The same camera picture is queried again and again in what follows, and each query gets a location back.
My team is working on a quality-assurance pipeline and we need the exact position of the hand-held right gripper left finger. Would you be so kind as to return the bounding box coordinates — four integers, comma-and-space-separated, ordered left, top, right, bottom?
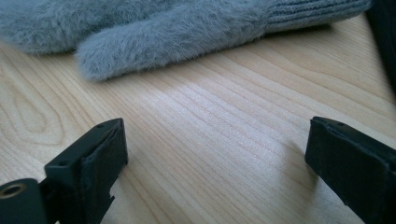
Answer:
40, 118, 129, 224

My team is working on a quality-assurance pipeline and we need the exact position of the grey cloth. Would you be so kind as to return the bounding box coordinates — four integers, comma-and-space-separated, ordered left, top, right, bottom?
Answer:
0, 0, 373, 82

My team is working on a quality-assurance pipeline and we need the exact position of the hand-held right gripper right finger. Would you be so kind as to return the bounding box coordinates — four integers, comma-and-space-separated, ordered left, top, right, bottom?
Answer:
304, 116, 396, 224

